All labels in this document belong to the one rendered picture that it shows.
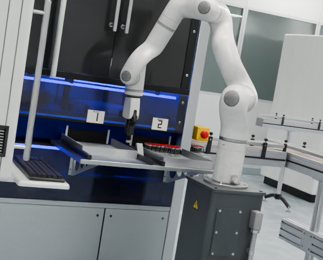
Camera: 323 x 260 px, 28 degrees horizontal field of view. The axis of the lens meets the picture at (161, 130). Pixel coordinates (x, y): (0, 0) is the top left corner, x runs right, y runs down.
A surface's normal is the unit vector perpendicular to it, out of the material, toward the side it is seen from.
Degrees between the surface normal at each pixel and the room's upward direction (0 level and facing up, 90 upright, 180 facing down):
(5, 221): 90
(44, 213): 90
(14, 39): 90
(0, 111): 90
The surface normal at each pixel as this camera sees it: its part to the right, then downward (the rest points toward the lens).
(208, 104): 0.41, 0.16
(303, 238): -0.90, -0.10
